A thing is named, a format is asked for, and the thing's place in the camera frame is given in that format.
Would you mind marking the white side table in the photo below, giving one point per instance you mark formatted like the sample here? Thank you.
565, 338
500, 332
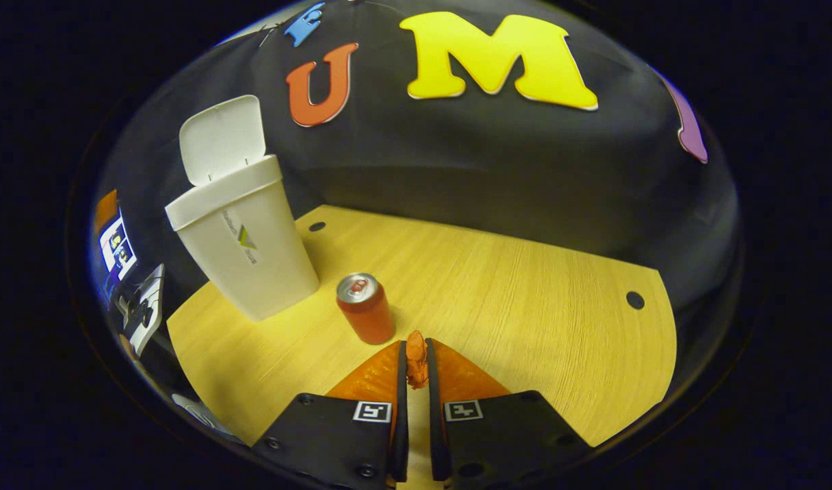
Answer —
154, 299

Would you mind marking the orange pop can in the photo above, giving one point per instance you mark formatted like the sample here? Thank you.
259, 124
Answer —
368, 316

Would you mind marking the black backdrop cloth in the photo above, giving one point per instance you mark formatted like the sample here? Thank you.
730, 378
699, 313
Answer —
456, 156

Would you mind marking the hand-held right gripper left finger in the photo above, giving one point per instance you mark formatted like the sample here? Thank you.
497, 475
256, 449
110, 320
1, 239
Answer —
401, 422

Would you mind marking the computer monitor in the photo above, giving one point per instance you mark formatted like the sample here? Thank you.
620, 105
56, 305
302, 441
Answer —
116, 248

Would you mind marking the white desktop garbage bin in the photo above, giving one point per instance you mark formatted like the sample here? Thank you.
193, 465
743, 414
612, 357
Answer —
252, 272

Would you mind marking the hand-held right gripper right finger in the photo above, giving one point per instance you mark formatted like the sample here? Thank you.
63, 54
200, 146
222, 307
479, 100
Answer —
435, 435

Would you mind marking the orange paper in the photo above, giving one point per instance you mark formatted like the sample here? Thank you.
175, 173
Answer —
417, 361

